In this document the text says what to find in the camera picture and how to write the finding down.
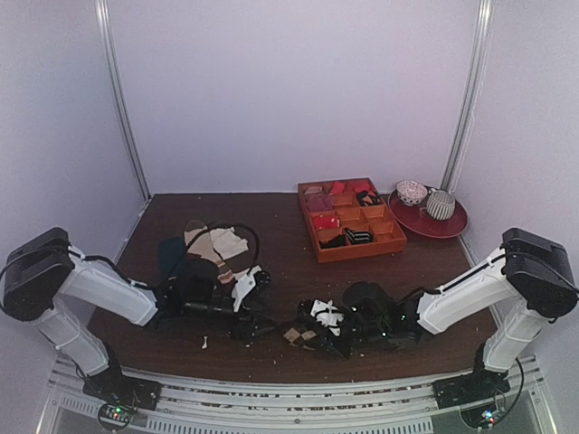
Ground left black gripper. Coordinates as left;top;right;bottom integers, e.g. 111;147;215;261
185;296;281;342

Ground brown argyle sock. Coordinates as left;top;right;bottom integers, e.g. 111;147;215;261
282;321;318;351

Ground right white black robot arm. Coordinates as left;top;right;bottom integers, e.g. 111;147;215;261
284;228;578;400

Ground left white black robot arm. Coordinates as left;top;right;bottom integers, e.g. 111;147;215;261
1;224;277;401

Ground striped beige brown sock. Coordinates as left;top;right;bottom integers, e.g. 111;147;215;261
187;232;253;284

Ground black white striped rolled sock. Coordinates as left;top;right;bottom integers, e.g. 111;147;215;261
344;228;375;245

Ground dark teal cartoon sock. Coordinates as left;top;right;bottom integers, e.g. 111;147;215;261
157;237;185;280

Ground purple rolled sock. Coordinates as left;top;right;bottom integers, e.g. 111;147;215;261
305;194;334;212

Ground wooden compartment tray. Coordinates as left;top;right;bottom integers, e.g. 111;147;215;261
298;177;407;263

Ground black red rolled sock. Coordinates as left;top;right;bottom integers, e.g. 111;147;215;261
356;190;382;207

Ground red round plate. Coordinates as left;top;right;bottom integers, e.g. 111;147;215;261
386;192;469;240

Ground dotted white bowl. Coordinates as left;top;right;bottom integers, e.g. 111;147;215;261
396;180;429;206

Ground striped white cup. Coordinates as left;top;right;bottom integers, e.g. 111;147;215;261
426;189;456;221

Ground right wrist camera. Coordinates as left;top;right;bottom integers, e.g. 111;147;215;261
342;281;395;333

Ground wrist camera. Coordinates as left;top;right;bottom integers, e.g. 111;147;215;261
342;281;395;333
168;259;219;306

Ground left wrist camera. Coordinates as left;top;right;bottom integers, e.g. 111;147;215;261
168;259;219;306

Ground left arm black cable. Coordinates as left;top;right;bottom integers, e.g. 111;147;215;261
156;220;262;290

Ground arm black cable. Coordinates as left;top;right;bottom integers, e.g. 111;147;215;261
497;316;579;426
156;220;262;290

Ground aluminium front rail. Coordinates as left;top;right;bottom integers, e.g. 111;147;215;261
34;356;562;433

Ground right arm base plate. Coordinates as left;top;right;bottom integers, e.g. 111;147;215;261
432;370;510;409

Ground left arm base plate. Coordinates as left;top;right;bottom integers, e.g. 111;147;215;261
82;367;162;410

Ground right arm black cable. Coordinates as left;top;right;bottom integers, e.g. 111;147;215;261
497;316;579;426

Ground right aluminium frame post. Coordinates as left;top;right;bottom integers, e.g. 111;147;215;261
441;0;495;193

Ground aluminium frame post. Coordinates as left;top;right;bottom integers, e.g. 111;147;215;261
441;0;495;193
94;0;152;203

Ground left aluminium frame post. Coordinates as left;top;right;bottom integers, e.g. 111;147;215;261
94;0;152;203

